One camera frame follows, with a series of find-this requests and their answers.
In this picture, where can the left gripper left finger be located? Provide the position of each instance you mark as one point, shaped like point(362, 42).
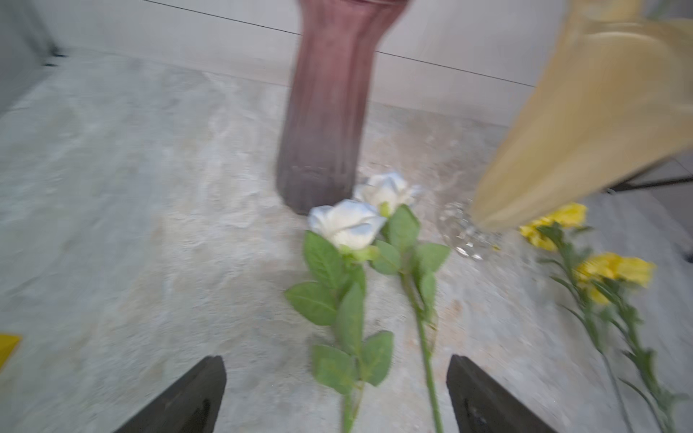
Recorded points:
point(191, 404)

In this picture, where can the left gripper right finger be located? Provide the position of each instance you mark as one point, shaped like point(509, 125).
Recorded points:
point(481, 404)

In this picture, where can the white rose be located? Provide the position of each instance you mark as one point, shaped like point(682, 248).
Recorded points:
point(339, 241)
point(394, 198)

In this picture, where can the yellow carnation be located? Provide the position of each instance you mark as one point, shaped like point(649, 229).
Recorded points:
point(610, 279)
point(555, 233)

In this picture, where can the yellow toy block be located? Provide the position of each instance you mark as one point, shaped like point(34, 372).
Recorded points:
point(8, 344)

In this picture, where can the purple ribbed glass vase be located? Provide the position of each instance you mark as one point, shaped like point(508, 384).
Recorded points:
point(323, 128)

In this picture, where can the yellow wavy glass vase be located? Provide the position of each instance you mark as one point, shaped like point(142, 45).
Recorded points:
point(614, 100)

